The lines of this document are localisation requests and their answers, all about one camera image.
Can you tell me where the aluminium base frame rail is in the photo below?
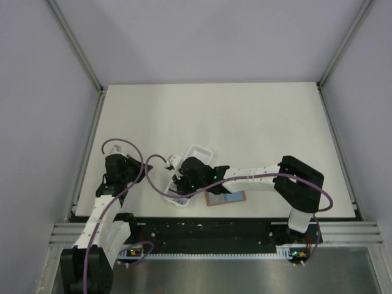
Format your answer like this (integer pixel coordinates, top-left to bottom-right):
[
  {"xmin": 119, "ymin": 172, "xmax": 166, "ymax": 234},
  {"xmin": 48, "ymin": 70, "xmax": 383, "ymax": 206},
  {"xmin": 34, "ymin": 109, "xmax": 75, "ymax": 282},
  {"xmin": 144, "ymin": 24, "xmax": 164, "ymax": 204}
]
[{"xmin": 320, "ymin": 222, "xmax": 383, "ymax": 247}]

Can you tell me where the right aluminium frame post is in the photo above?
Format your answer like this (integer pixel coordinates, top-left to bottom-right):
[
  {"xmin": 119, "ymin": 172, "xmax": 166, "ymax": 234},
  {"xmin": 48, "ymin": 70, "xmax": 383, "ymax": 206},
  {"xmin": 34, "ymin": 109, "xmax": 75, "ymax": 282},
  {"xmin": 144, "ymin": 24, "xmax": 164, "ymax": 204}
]
[{"xmin": 317, "ymin": 0, "xmax": 375, "ymax": 91}]

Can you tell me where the white plastic basket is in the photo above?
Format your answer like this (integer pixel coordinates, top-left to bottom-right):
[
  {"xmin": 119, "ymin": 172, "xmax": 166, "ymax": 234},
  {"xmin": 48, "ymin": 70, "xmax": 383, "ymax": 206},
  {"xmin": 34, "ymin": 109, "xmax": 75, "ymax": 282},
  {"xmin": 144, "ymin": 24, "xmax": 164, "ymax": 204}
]
[{"xmin": 164, "ymin": 145, "xmax": 215, "ymax": 208}]

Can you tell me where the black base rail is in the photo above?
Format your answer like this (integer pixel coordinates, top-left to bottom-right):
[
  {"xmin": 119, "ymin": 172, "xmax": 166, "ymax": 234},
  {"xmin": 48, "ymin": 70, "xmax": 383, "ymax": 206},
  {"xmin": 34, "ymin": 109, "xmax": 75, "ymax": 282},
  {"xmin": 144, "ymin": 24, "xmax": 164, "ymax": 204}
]
[{"xmin": 125, "ymin": 217, "xmax": 321, "ymax": 254}]

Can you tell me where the silver VIP card 88888819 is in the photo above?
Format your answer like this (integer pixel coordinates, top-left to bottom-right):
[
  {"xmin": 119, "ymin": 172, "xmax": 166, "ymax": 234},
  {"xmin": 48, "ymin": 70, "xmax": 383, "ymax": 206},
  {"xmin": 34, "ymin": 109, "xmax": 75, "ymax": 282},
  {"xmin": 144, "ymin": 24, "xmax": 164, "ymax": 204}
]
[{"xmin": 208, "ymin": 193, "xmax": 225, "ymax": 206}]

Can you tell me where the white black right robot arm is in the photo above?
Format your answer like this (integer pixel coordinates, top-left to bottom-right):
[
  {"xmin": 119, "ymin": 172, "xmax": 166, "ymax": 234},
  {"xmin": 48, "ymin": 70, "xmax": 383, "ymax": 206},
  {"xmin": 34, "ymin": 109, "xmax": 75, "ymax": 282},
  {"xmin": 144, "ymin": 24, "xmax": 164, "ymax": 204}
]
[{"xmin": 167, "ymin": 156, "xmax": 324, "ymax": 243}]

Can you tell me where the grey slotted cable duct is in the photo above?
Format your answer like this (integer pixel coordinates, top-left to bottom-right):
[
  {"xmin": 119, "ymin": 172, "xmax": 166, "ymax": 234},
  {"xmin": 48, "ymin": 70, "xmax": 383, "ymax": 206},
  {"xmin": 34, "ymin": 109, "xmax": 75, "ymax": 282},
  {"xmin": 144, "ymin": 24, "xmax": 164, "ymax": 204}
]
[{"xmin": 117, "ymin": 240, "xmax": 308, "ymax": 262}]

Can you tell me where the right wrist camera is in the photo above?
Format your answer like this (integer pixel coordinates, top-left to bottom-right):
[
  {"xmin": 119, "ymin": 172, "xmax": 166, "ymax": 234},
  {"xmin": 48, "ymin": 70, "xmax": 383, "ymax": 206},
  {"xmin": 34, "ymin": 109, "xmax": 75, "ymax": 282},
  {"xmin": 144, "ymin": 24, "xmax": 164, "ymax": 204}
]
[{"xmin": 165, "ymin": 155, "xmax": 183, "ymax": 170}]

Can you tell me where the aluminium frame post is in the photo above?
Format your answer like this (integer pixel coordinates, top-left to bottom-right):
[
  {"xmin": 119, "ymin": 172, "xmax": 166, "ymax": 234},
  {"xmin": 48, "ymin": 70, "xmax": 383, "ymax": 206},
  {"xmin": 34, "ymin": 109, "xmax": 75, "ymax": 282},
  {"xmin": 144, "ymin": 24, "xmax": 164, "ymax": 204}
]
[
  {"xmin": 317, "ymin": 0, "xmax": 375, "ymax": 91},
  {"xmin": 45, "ymin": 0, "xmax": 104, "ymax": 93}
]

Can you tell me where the tan leather card holder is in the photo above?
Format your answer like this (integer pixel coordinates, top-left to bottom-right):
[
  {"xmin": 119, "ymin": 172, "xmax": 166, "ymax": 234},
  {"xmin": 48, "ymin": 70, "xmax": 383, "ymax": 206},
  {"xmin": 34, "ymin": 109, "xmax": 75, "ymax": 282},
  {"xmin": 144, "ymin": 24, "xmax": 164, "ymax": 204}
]
[{"xmin": 205, "ymin": 192, "xmax": 246, "ymax": 206}]

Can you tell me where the left aluminium frame post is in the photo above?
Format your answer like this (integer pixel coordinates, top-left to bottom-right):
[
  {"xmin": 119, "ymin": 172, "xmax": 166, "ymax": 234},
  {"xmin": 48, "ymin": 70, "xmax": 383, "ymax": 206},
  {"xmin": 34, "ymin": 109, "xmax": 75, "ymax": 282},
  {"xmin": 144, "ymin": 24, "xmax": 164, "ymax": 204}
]
[{"xmin": 45, "ymin": 0, "xmax": 104, "ymax": 93}]

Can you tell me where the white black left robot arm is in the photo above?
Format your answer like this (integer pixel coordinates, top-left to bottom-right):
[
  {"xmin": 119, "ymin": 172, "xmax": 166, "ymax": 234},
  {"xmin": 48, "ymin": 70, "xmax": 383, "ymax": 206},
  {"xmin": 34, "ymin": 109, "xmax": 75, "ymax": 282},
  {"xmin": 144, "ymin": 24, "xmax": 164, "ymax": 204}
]
[{"xmin": 60, "ymin": 153, "xmax": 153, "ymax": 293}]

